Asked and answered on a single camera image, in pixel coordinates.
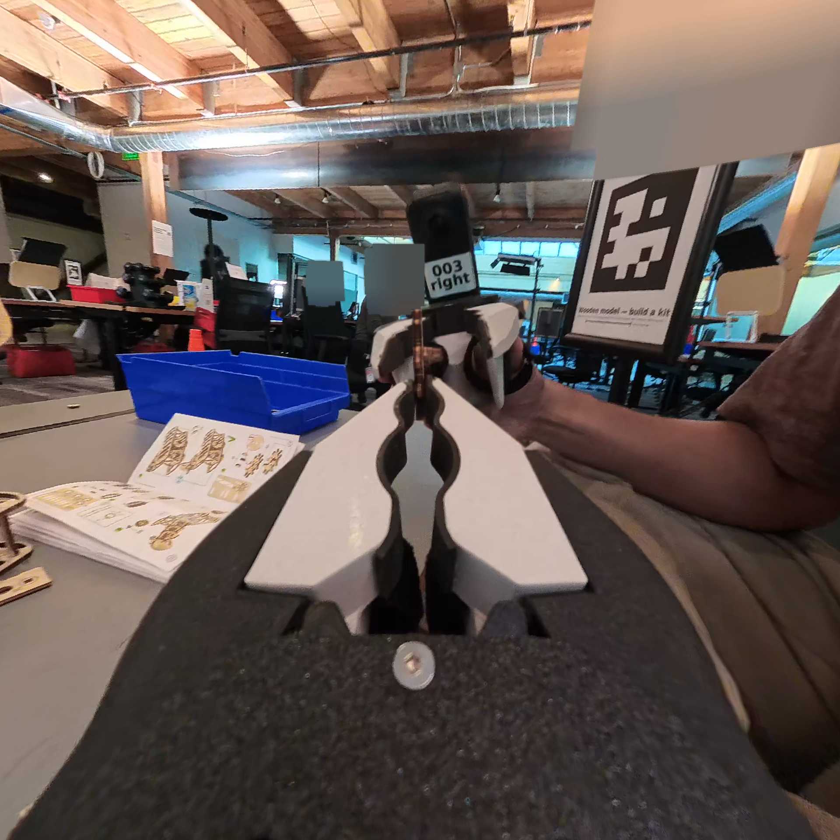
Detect wooden model vehicle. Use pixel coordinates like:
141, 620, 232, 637
0, 491, 35, 580

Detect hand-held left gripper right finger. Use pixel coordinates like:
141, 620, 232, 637
425, 377, 589, 636

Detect person's right hand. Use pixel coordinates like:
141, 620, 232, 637
484, 338, 573, 448

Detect blue plastic bin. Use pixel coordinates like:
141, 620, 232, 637
116, 350, 353, 436

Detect pale wooden support post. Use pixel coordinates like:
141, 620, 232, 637
776, 146, 840, 337

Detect person's beige pants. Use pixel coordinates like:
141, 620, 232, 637
535, 441, 840, 818

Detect person's brown shirt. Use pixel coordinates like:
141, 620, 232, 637
717, 314, 840, 521

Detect open instruction booklet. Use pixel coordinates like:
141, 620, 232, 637
9, 412, 307, 584

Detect small flat wooden piece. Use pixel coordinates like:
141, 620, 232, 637
0, 567, 53, 606

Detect silver ventilation duct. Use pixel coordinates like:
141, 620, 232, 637
0, 82, 582, 154

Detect red bag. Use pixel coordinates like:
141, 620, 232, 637
5, 344, 77, 379

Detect wooden background table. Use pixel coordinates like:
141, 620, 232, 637
0, 297, 198, 391

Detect framed marker sign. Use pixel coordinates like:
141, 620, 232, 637
562, 162, 740, 362

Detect person's right forearm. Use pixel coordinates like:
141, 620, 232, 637
538, 381, 818, 534

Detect wooden gear piece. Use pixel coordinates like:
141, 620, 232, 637
411, 307, 443, 425

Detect black office chair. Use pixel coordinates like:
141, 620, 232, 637
215, 276, 275, 357

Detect black machine on table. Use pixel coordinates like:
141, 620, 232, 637
117, 260, 177, 309

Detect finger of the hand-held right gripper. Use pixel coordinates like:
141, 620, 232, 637
472, 302, 527, 409
370, 319, 421, 389

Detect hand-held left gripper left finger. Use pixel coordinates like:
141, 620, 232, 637
244, 381, 422, 636

